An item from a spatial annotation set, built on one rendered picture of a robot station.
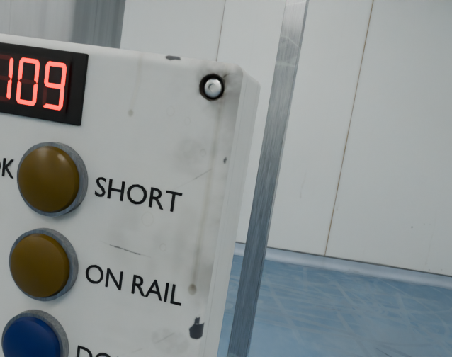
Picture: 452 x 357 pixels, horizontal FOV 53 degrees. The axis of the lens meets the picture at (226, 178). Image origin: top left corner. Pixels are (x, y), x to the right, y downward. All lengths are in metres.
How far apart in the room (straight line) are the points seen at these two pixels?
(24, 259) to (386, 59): 3.91
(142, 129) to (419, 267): 4.19
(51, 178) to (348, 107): 3.79
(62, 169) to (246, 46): 3.71
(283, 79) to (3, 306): 1.18
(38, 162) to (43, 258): 0.04
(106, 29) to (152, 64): 0.13
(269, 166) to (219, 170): 1.17
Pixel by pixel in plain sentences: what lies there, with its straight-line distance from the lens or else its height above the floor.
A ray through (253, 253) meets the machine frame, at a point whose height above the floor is 0.76.
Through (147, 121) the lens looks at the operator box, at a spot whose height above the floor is 1.14.
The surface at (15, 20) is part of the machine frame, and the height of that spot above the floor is 1.18.
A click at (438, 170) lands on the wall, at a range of 4.20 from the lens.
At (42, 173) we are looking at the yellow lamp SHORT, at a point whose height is 1.12.
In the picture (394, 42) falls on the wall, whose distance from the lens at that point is 4.08.
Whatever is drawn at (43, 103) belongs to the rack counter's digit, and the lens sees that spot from 0.20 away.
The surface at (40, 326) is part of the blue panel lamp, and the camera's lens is 0.21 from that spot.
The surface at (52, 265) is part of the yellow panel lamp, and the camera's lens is 0.20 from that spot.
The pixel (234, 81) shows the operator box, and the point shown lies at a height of 1.16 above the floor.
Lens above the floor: 1.15
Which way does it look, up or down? 8 degrees down
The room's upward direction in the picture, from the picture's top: 9 degrees clockwise
